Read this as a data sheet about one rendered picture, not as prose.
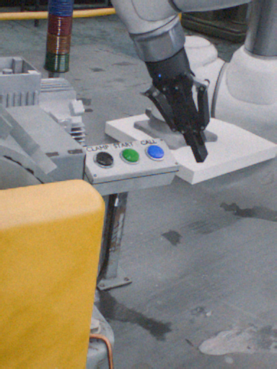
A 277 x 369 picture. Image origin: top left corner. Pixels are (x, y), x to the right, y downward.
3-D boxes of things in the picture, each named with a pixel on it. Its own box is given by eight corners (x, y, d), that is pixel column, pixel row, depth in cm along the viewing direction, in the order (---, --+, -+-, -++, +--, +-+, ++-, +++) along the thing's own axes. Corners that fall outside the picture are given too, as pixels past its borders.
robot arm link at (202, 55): (159, 100, 180) (170, 26, 170) (218, 114, 175) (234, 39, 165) (142, 117, 166) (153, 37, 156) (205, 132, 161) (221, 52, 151)
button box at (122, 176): (85, 199, 99) (93, 178, 95) (69, 167, 102) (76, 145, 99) (171, 184, 107) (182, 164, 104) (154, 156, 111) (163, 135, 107)
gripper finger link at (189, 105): (179, 73, 111) (186, 73, 110) (199, 124, 116) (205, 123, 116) (171, 85, 108) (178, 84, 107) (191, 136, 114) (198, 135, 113)
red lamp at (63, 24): (52, 35, 141) (53, 16, 139) (42, 29, 146) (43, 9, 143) (76, 35, 144) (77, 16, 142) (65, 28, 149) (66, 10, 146)
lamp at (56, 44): (51, 54, 143) (52, 35, 141) (41, 47, 148) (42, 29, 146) (73, 53, 146) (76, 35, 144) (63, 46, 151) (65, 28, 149)
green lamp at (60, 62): (50, 73, 145) (51, 54, 143) (40, 65, 150) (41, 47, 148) (72, 71, 148) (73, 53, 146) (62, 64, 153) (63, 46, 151)
